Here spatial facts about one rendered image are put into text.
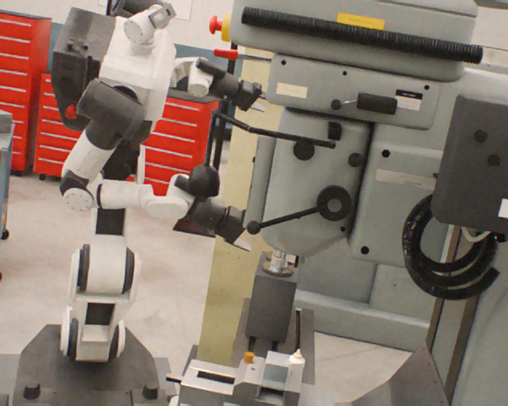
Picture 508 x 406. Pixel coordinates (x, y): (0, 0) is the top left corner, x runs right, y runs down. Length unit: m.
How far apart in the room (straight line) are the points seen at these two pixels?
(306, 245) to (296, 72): 0.37
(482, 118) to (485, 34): 9.64
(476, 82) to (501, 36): 9.43
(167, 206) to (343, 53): 0.71
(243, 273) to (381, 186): 2.09
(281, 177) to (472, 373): 0.56
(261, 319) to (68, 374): 0.74
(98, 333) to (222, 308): 1.31
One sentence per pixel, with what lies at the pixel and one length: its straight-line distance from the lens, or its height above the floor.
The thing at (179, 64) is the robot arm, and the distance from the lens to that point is 2.26.
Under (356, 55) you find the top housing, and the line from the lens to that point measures 1.36.
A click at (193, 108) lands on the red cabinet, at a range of 6.05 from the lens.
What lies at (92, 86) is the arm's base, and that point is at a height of 1.57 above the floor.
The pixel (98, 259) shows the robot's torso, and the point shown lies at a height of 1.04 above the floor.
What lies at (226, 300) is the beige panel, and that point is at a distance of 3.49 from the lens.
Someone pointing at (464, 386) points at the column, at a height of 1.13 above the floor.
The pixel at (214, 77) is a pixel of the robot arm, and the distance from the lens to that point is 2.24.
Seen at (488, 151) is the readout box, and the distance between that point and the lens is 1.17.
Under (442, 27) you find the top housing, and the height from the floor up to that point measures 1.83.
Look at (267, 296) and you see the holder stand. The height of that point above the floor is 1.05.
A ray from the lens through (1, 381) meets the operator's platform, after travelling 2.72.
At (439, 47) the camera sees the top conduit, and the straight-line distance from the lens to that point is 1.34.
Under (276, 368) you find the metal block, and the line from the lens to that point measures 1.58.
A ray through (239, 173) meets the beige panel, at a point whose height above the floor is 1.07.
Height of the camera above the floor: 1.79
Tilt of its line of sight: 14 degrees down
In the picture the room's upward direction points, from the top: 10 degrees clockwise
